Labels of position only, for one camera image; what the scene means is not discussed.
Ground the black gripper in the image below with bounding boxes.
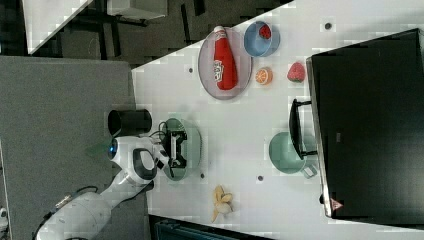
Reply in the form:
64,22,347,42
162,131,188,168

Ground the green oval strainer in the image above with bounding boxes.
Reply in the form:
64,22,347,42
160,118,202,181

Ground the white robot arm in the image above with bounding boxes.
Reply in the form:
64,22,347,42
32,131,188,240

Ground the black cylinder cup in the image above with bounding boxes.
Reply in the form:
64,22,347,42
107,109,152,136

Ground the red ketchup bottle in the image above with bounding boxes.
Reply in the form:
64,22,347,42
213,26,238,91

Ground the grey oval plate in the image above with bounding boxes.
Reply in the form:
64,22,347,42
198,26,252,100

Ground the orange slice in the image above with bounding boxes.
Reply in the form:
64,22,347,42
255,67,273,85

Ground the blue bowl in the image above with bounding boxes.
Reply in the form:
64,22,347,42
244,21,280,57

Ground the large red strawberry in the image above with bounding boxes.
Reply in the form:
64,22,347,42
287,62,306,82

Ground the small red strawberry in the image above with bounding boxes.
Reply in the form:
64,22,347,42
258,24,272,39

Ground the black toaster oven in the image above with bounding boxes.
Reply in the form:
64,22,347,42
289,28,424,229

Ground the green pot with handle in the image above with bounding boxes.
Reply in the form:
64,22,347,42
268,132,318,179

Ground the grey pedestal mat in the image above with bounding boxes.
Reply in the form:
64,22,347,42
0,56,137,240

